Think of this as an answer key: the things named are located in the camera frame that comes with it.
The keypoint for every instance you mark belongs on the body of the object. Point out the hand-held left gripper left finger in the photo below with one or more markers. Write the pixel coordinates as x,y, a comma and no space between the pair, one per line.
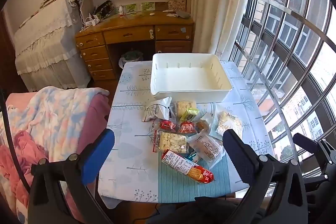
101,155

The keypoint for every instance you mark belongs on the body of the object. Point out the white power strip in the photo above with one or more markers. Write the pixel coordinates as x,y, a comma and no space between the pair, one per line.
92,22

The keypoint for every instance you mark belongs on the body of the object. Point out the clear soda cracker packet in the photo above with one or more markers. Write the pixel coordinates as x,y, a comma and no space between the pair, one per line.
206,148

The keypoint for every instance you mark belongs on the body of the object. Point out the small red snack packet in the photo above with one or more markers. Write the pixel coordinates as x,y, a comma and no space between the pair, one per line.
168,125
187,127

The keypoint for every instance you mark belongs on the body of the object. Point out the brown wooden door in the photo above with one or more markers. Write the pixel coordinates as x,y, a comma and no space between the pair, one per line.
6,56

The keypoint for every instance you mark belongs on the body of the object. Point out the wooden desk with drawers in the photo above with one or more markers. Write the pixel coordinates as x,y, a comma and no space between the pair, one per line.
131,32

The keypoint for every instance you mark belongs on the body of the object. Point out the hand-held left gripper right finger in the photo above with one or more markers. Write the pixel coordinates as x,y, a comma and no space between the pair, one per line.
237,155

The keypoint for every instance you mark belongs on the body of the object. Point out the metal window grille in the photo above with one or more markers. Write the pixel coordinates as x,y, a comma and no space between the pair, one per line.
288,29

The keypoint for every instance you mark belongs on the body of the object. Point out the clear rice cracker packet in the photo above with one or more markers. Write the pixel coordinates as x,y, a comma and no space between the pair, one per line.
183,106

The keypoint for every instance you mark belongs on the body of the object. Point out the brown cake packet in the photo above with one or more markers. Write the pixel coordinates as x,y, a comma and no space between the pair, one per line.
202,125

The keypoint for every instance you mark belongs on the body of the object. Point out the tree print tablecloth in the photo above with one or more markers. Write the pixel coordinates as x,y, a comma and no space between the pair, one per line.
131,134

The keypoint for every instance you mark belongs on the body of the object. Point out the trash bin with bag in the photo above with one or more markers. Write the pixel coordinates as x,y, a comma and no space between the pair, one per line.
131,56

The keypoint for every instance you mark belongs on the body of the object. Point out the white plastic bin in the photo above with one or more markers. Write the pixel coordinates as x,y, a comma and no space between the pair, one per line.
189,77

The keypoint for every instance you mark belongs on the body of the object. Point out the grey cloth cap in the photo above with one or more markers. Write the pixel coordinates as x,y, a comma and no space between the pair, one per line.
183,14

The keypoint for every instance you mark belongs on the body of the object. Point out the small green snack packet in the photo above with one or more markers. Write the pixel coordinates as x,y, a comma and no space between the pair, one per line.
190,115

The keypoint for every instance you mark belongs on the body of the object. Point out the white lace covered cabinet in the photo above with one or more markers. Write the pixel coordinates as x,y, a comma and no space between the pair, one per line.
44,37

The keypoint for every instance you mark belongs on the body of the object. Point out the small cardboard box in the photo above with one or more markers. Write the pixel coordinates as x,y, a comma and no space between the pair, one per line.
177,5

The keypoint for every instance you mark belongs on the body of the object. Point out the leaf print crisp packet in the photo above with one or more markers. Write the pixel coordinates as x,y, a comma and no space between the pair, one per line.
228,120

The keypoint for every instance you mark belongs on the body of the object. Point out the cream curtain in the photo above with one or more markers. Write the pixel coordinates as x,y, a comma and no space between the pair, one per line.
218,3

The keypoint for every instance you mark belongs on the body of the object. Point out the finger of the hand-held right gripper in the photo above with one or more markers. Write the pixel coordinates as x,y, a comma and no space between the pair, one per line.
304,141

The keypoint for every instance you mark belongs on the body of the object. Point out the white black snack bag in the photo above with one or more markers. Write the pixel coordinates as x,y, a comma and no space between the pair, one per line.
157,109

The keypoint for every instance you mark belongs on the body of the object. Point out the green leaf card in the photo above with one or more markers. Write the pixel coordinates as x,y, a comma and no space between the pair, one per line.
130,7
148,6

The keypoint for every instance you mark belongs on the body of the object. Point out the clear white puff packet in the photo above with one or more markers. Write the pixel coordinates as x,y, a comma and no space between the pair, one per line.
170,141

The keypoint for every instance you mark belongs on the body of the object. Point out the pastel floral blanket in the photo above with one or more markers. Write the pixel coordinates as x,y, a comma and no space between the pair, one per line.
52,113

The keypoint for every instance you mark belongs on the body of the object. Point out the red white milk carton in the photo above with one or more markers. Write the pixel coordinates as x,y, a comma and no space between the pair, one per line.
189,169

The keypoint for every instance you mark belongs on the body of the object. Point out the blue silver snack packet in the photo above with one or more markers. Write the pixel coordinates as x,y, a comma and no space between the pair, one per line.
193,156

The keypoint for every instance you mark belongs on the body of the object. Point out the coral pink cloth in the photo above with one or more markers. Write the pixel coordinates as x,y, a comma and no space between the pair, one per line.
23,150

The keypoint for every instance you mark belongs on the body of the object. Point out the teal striped placemat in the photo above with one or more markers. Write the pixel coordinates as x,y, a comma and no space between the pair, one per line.
183,190

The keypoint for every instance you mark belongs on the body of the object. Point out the dark floral pencil case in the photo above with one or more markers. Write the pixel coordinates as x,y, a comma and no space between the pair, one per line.
103,10

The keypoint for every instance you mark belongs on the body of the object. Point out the small white bottle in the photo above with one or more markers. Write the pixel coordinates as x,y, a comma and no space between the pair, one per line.
121,11

